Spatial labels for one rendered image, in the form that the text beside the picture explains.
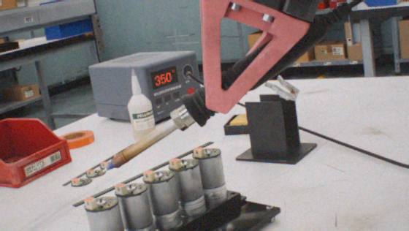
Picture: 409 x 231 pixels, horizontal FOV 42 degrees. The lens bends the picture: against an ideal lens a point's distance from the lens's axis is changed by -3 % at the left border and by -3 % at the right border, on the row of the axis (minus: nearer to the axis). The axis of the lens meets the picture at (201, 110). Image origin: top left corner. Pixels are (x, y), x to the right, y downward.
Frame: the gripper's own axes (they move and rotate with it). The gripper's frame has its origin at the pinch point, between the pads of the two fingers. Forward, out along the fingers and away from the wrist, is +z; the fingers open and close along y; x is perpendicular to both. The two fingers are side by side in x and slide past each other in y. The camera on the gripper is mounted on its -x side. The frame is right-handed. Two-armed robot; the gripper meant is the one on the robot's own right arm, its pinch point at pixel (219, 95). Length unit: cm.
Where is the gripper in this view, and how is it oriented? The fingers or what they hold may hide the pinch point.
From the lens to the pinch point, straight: 36.4
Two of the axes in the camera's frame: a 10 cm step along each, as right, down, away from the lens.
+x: 9.5, 3.1, 1.0
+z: -3.2, 9.2, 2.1
